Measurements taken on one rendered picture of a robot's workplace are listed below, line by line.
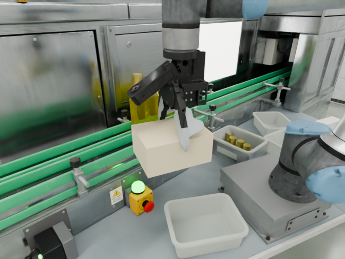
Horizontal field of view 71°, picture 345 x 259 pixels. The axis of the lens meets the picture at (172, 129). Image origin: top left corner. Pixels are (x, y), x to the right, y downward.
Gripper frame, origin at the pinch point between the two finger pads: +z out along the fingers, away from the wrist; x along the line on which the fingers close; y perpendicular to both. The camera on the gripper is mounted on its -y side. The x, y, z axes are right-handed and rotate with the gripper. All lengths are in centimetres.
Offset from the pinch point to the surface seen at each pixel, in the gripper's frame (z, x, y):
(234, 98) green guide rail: 17, 56, 63
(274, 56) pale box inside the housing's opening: 3, 88, 120
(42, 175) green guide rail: 16.3, 20.7, -31.8
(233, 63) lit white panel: 3, 78, 77
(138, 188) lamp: 25.4, 14.8, -5.1
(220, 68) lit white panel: 4, 74, 64
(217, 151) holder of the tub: 32, 33, 39
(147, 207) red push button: 30.3, 10.3, -3.7
